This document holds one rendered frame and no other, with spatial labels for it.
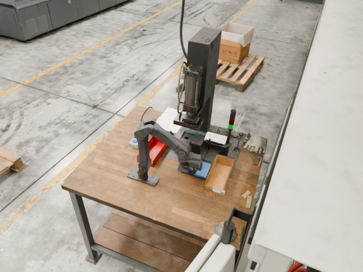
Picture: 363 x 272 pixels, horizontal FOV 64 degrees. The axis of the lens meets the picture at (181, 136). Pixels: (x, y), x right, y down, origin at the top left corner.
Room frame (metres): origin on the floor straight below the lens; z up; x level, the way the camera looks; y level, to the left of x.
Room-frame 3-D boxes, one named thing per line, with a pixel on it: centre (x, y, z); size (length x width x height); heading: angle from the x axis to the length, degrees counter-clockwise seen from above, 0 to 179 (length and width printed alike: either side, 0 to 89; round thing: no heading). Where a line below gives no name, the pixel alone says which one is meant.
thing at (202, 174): (1.32, -0.15, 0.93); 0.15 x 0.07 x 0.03; 161
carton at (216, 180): (1.29, -0.26, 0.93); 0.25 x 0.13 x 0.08; 160
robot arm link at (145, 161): (1.25, 0.21, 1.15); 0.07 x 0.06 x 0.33; 167
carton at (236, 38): (5.03, -0.84, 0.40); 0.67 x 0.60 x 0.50; 152
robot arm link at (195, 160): (1.19, -0.06, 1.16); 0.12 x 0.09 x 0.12; 77
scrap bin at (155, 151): (1.49, 0.19, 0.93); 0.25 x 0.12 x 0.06; 160
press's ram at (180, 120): (1.64, -0.07, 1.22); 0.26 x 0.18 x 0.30; 160
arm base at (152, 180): (1.25, 0.23, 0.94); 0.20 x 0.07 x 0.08; 70
